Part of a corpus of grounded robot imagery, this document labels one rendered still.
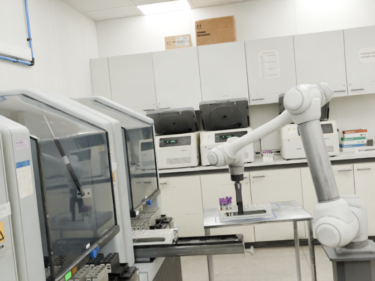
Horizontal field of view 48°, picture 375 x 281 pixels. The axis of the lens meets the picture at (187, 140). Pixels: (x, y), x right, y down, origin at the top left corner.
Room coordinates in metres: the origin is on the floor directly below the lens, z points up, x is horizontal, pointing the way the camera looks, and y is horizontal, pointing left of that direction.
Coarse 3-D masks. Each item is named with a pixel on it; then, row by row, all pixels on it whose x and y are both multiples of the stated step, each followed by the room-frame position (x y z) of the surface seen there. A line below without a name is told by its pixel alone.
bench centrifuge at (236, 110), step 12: (204, 108) 4.57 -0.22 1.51; (216, 108) 4.56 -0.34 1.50; (228, 108) 4.57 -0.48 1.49; (240, 108) 4.57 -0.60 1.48; (204, 120) 4.75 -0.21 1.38; (216, 120) 4.74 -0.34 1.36; (228, 120) 4.74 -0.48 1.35; (240, 120) 4.74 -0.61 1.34; (204, 132) 4.43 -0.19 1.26; (216, 132) 4.41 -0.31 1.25; (228, 132) 4.38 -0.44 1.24; (240, 132) 4.36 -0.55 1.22; (204, 144) 4.36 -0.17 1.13; (216, 144) 4.34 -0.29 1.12; (252, 144) 4.30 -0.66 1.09; (204, 156) 4.35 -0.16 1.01; (252, 156) 4.29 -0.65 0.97
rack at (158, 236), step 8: (136, 232) 2.11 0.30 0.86; (144, 232) 2.10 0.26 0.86; (152, 232) 2.08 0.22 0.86; (160, 232) 2.07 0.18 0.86; (168, 232) 2.05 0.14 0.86; (136, 240) 2.11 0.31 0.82; (144, 240) 2.14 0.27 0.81; (152, 240) 2.14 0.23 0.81; (160, 240) 2.13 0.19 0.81; (168, 240) 2.03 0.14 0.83
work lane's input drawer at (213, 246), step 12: (180, 240) 2.11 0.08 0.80; (192, 240) 2.09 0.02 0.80; (204, 240) 2.07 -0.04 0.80; (216, 240) 2.05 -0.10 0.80; (228, 240) 2.03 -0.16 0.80; (240, 240) 1.97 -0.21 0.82; (144, 252) 2.03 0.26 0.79; (156, 252) 2.02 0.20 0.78; (168, 252) 2.01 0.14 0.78; (180, 252) 2.00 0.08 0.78; (192, 252) 1.99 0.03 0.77; (204, 252) 1.98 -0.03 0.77; (216, 252) 1.98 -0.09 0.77; (228, 252) 1.97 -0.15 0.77; (240, 252) 1.96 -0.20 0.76; (252, 252) 1.97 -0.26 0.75
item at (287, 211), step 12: (276, 204) 2.65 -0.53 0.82; (288, 204) 2.62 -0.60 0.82; (204, 216) 2.51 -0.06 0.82; (216, 216) 2.48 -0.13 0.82; (276, 216) 2.34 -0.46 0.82; (288, 216) 2.32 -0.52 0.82; (300, 216) 2.30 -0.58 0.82; (204, 228) 2.29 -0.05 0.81; (312, 228) 2.27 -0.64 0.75; (312, 240) 2.27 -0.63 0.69; (312, 252) 2.27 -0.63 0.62; (300, 264) 2.69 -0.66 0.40; (312, 264) 2.27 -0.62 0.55; (300, 276) 2.69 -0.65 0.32; (312, 276) 2.27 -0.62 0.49
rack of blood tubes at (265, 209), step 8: (232, 208) 2.39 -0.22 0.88; (248, 208) 2.35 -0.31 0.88; (256, 208) 2.34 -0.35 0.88; (264, 208) 2.34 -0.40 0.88; (224, 216) 2.35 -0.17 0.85; (232, 216) 2.35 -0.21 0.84; (240, 216) 2.35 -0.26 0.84; (248, 216) 2.34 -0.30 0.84; (256, 216) 2.34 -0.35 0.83; (264, 216) 2.34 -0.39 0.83
